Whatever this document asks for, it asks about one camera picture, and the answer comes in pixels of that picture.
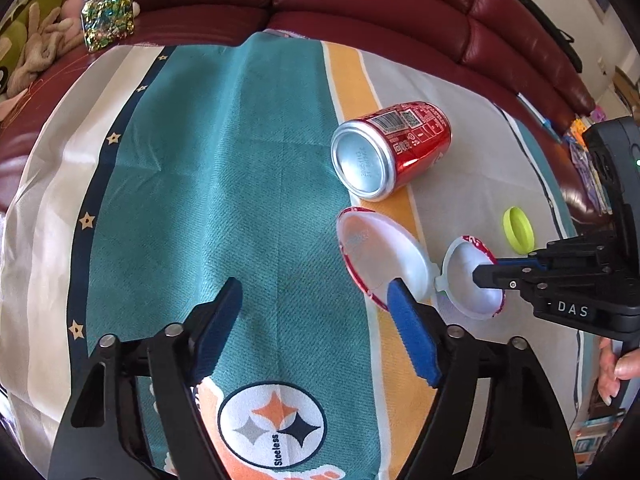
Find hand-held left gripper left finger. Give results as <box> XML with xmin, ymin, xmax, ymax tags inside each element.
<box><xmin>47</xmin><ymin>276</ymin><xmax>244</xmax><ymax>480</ymax></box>

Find green bottle cap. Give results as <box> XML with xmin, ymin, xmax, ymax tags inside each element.
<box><xmin>502</xmin><ymin>206</ymin><xmax>536</xmax><ymax>253</ymax></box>

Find colourful toy pile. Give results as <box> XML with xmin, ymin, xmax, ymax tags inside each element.
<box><xmin>565</xmin><ymin>110</ymin><xmax>608</xmax><ymax>146</ymax></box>

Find person's right hand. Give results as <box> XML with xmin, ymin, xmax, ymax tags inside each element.
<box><xmin>597</xmin><ymin>337</ymin><xmax>640</xmax><ymax>406</ymax></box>

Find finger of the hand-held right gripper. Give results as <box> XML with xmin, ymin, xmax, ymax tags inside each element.
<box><xmin>495</xmin><ymin>248</ymin><xmax>551</xmax><ymax>269</ymax></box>
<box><xmin>472</xmin><ymin>262</ymin><xmax>545</xmax><ymax>302</ymax></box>

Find teal striped printed blanket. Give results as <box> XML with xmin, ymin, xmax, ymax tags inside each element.
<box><xmin>0</xmin><ymin>32</ymin><xmax>601</xmax><ymax>480</ymax></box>

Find colourful boxes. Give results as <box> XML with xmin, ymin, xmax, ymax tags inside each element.
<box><xmin>570</xmin><ymin>410</ymin><xmax>626</xmax><ymax>480</ymax></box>

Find beige plush rabbit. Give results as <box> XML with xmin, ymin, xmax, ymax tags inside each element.
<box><xmin>7</xmin><ymin>2</ymin><xmax>83</xmax><ymax>93</ymax></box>

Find green plush toy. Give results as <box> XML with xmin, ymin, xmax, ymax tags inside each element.
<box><xmin>0</xmin><ymin>0</ymin><xmax>76</xmax><ymax>76</ymax></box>

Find clear jar of glitter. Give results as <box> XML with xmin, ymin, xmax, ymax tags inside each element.
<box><xmin>80</xmin><ymin>0</ymin><xmax>136</xmax><ymax>53</ymax></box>

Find black bag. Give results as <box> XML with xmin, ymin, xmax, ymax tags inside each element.
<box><xmin>515</xmin><ymin>0</ymin><xmax>583</xmax><ymax>73</ymax></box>

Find dark red leather sofa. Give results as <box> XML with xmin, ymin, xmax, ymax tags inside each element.
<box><xmin>0</xmin><ymin>0</ymin><xmax>608</xmax><ymax>226</ymax></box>

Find red soda can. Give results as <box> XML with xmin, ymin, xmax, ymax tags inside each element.
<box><xmin>331</xmin><ymin>101</ymin><xmax>452</xmax><ymax>202</ymax></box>

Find white hinged plastic capsule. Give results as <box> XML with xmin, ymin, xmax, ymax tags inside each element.
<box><xmin>336</xmin><ymin>206</ymin><xmax>505</xmax><ymax>321</ymax></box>

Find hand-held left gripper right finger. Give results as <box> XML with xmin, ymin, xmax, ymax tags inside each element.
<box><xmin>387</xmin><ymin>279</ymin><xmax>577</xmax><ymax>480</ymax></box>

